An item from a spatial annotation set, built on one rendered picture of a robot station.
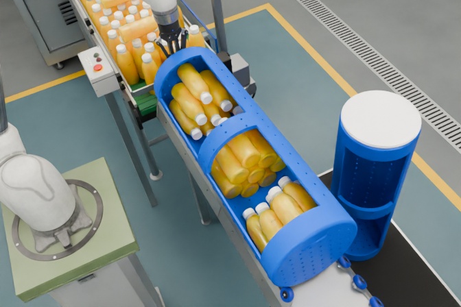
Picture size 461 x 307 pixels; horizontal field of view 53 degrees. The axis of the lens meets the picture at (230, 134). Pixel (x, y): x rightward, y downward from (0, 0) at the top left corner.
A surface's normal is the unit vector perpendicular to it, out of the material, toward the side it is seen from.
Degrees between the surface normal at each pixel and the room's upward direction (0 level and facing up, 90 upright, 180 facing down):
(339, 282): 0
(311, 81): 0
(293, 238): 25
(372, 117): 0
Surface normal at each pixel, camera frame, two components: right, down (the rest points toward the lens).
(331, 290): -0.10, -0.65
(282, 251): -0.68, -0.18
